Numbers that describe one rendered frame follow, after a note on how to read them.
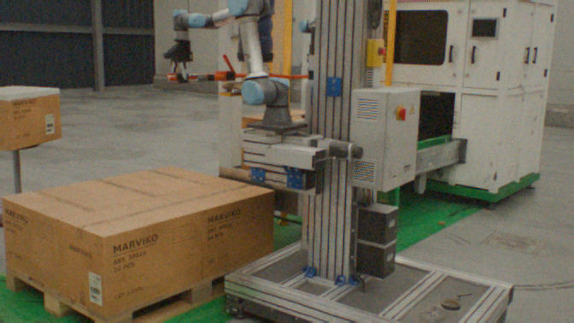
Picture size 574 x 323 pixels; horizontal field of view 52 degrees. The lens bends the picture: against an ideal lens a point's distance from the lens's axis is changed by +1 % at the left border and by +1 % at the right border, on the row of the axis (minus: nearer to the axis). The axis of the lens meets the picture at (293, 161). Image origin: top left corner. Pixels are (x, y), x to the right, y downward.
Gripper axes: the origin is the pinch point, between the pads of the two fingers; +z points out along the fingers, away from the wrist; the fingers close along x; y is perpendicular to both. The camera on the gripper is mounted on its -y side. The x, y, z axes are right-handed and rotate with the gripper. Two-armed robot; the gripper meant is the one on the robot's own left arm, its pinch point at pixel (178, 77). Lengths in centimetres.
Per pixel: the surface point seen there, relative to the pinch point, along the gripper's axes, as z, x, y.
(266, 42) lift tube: -20, -9, 59
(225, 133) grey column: 57, 102, 129
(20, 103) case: 30, 171, -7
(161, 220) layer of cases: 69, -21, -29
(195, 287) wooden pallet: 112, -22, -8
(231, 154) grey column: 74, 96, 130
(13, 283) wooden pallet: 119, 69, -65
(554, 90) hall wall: 61, 89, 936
